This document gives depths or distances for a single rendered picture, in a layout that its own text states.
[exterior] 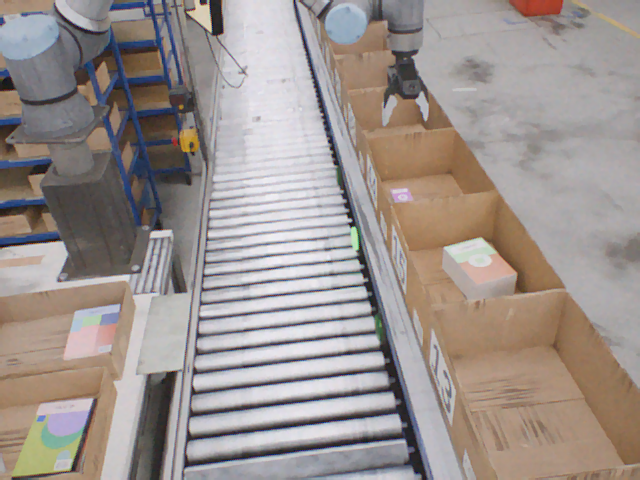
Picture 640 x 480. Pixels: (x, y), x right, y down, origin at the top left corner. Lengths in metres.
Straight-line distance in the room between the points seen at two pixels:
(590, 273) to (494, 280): 1.68
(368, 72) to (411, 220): 1.17
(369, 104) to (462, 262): 0.94
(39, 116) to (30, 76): 0.11
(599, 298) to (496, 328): 1.68
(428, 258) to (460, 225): 0.12
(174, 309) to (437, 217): 0.79
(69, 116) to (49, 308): 0.55
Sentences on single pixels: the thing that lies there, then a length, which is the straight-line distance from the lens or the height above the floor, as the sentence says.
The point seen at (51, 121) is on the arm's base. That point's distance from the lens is 1.72.
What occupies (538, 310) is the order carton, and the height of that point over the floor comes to 1.00.
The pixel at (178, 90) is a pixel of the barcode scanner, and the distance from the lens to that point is 2.26.
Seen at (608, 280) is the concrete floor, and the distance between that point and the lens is 3.07.
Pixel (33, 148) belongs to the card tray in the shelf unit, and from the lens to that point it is 2.85.
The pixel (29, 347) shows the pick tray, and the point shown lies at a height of 0.76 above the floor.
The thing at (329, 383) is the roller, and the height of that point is 0.75.
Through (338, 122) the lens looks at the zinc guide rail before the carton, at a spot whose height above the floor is 0.89.
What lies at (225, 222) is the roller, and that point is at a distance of 2.05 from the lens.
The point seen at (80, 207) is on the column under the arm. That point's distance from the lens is 1.84.
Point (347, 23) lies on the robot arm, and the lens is 1.37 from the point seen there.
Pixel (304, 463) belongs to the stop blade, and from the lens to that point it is 1.30.
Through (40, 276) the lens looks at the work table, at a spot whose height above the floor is 0.75.
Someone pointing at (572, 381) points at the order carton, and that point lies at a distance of 1.34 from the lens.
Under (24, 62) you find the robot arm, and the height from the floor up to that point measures 1.42.
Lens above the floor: 1.87
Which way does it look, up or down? 36 degrees down
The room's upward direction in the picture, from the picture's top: 5 degrees counter-clockwise
